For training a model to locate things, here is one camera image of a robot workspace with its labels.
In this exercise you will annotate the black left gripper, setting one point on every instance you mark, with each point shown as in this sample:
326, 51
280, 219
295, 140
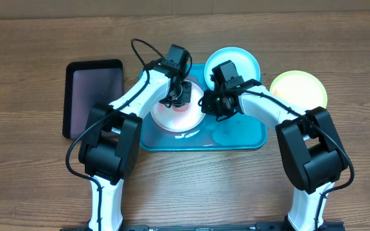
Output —
186, 97

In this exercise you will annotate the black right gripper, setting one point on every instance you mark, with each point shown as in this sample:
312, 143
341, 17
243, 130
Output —
212, 108

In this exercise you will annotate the pink and green sponge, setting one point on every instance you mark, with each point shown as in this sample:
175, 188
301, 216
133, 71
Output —
181, 108

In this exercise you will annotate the white plate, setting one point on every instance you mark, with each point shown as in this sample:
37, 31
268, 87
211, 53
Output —
173, 121

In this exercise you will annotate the yellow plate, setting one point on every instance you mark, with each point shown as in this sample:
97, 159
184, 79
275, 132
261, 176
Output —
300, 88

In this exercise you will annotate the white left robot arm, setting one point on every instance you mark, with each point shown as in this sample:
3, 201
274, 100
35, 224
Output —
110, 142

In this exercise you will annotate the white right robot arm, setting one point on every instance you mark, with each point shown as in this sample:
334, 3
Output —
311, 151

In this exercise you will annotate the black rectangular tray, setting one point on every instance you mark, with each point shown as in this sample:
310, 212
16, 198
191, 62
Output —
88, 83

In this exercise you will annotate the light blue plate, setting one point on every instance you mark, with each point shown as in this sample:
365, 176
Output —
246, 64

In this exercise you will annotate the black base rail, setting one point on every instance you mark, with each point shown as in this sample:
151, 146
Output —
259, 226

